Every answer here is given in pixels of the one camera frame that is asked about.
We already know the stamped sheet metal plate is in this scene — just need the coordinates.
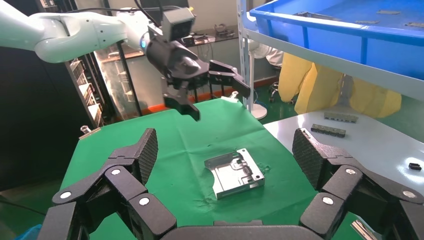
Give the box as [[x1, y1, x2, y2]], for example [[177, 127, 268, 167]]
[[204, 148, 266, 201]]

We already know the black stand pole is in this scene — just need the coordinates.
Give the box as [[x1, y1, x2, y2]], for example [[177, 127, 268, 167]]
[[115, 41, 143, 117]]

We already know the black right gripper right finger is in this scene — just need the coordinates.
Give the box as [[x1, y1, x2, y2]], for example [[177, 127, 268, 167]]
[[292, 128, 424, 240]]

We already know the white stand with round base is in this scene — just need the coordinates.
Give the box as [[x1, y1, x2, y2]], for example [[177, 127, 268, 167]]
[[247, 41, 284, 121]]

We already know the white tablecloth clamp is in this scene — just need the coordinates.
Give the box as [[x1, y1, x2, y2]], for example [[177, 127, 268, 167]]
[[221, 91, 240, 104]]

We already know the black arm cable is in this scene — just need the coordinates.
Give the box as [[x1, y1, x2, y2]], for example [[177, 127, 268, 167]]
[[66, 0, 173, 24]]

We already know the green tablecloth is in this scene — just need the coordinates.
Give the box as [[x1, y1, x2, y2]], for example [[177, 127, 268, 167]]
[[59, 97, 365, 240]]

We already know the chrome base wheeled stool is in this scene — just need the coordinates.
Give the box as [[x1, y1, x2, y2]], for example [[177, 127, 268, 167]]
[[268, 81, 296, 105]]

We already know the silver tablecloth clamp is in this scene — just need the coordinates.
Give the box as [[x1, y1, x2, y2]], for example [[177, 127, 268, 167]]
[[79, 125, 102, 140]]

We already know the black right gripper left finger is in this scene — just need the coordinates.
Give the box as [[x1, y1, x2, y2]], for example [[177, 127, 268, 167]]
[[37, 128, 177, 240]]

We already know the blue plastic bag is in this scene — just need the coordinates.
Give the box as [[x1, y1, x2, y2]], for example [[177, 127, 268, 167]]
[[14, 224, 43, 240]]

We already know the yellow fabric cover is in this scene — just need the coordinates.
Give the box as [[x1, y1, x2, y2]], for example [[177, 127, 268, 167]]
[[278, 52, 402, 119]]

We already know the large blue plastic bin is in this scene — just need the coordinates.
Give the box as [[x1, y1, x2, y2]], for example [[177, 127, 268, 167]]
[[249, 0, 424, 81]]

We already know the notched grey metal bar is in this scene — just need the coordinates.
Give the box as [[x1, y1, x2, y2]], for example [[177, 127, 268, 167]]
[[351, 220, 378, 240]]

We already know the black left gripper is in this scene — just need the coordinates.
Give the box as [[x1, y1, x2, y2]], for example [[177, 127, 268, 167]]
[[145, 33, 252, 122]]

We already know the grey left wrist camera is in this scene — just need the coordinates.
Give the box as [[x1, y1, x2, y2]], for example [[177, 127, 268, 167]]
[[161, 7, 196, 42]]

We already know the glass front cabinet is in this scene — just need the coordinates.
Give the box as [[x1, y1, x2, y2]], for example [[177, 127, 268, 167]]
[[94, 44, 148, 120]]

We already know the black equipment cabinet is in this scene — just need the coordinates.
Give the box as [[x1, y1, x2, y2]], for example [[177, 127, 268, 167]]
[[0, 46, 100, 193]]

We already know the black rack with trays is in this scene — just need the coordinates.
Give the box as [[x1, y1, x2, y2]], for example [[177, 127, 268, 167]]
[[66, 52, 117, 128]]

